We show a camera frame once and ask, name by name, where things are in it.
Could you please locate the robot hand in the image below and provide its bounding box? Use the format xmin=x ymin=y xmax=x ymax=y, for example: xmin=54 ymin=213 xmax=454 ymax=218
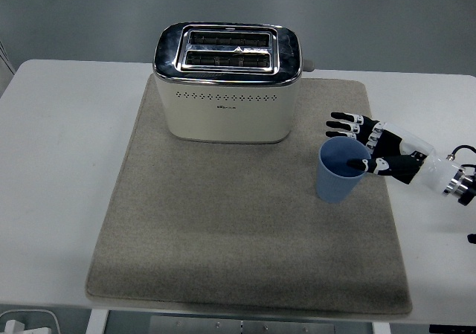
xmin=325 ymin=111 xmax=462 ymax=193

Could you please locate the blue ribbed plastic cup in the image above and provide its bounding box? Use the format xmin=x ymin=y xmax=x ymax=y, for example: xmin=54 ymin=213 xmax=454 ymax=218
xmin=315 ymin=136 xmax=373 ymax=205

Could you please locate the black object below table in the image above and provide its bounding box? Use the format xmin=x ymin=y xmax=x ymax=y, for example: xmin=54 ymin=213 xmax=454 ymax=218
xmin=429 ymin=324 xmax=476 ymax=334

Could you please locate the beige fabric table mat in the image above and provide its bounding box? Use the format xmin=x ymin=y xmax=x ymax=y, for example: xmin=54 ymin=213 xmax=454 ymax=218
xmin=84 ymin=74 xmax=414 ymax=316

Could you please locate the cream and chrome toaster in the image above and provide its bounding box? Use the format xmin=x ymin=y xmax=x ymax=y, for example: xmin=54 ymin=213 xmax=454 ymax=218
xmin=151 ymin=21 xmax=316 ymax=144

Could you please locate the grey metal plate with screws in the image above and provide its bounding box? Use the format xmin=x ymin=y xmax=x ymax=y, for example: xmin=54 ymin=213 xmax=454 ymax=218
xmin=148 ymin=315 xmax=335 ymax=334

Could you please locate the grey bin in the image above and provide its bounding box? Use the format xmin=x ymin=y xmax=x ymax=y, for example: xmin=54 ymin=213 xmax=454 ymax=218
xmin=0 ymin=309 xmax=60 ymax=334

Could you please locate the white block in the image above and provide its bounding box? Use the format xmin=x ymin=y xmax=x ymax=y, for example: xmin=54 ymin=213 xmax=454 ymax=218
xmin=3 ymin=318 xmax=51 ymax=334

